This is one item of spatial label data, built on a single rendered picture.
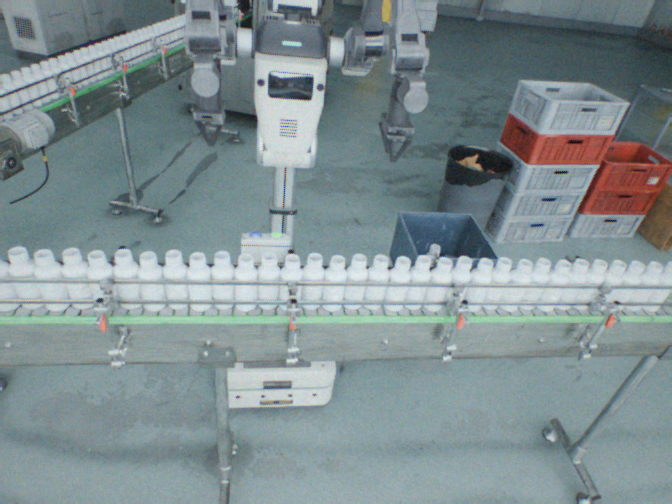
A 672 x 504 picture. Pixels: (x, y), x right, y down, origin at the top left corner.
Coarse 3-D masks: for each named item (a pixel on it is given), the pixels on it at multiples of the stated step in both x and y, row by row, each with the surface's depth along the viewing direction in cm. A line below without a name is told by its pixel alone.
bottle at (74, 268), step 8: (72, 248) 112; (64, 256) 109; (72, 256) 110; (80, 256) 112; (64, 264) 112; (72, 264) 111; (80, 264) 112; (88, 264) 115; (64, 272) 111; (72, 272) 111; (80, 272) 112; (72, 288) 114; (80, 288) 114; (88, 288) 116; (72, 296) 116; (80, 296) 116; (88, 296) 117; (72, 304) 118; (80, 304) 117; (88, 304) 118
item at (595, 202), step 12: (588, 192) 350; (600, 192) 348; (612, 192) 350; (624, 192) 350; (636, 192) 352; (648, 192) 354; (588, 204) 352; (600, 204) 355; (612, 204) 357; (624, 204) 359; (636, 204) 361; (648, 204) 363
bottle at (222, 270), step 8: (216, 256) 117; (224, 256) 119; (216, 264) 116; (224, 264) 116; (216, 272) 117; (224, 272) 117; (232, 272) 118; (216, 280) 118; (224, 280) 118; (232, 280) 120; (216, 288) 119; (224, 288) 119; (232, 288) 121; (216, 296) 121; (224, 296) 121; (232, 296) 123
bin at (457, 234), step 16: (400, 224) 184; (416, 224) 191; (432, 224) 192; (448, 224) 193; (464, 224) 194; (400, 240) 183; (416, 240) 196; (432, 240) 197; (448, 240) 198; (464, 240) 196; (480, 240) 181; (400, 256) 183; (416, 256) 163; (448, 256) 203; (480, 256) 181; (496, 256) 169
